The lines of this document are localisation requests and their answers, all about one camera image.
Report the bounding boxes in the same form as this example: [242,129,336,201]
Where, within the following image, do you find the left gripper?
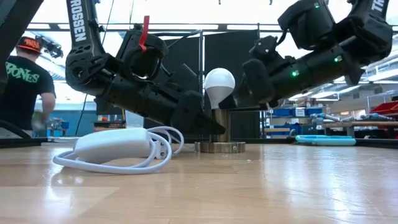
[107,74,226,135]

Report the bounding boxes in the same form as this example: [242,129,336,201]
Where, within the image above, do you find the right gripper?
[219,58,312,110]

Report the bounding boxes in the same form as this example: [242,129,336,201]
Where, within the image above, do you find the white lightbulb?
[204,67,236,111]

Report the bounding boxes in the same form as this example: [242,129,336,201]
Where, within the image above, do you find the brass lamp socket base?
[194,108,247,154]

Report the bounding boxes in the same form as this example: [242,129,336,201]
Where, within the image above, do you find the blue storage bin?
[305,107,324,117]
[273,107,295,118]

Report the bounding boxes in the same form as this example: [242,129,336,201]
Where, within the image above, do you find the teal tray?
[295,134,357,147]

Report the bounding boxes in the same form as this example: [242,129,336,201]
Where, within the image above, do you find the red zip tie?
[137,15,150,54]

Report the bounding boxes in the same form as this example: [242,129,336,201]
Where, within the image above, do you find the wooden workbench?
[323,120,398,138]

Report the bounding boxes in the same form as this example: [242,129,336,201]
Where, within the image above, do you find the red storage bin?
[369,101,398,119]

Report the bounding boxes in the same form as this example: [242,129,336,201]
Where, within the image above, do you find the person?
[0,36,57,132]

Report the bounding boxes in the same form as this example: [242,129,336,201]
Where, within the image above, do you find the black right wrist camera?
[249,35,280,63]

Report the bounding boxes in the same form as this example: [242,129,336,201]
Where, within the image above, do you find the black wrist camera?
[249,35,280,63]
[174,63,200,93]

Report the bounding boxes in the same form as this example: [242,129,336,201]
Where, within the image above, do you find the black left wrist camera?
[174,63,200,93]

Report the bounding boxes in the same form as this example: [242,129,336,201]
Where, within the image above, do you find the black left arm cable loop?
[151,29,203,42]

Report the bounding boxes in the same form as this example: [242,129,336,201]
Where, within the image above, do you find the black aluminium table frame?
[0,136,398,149]

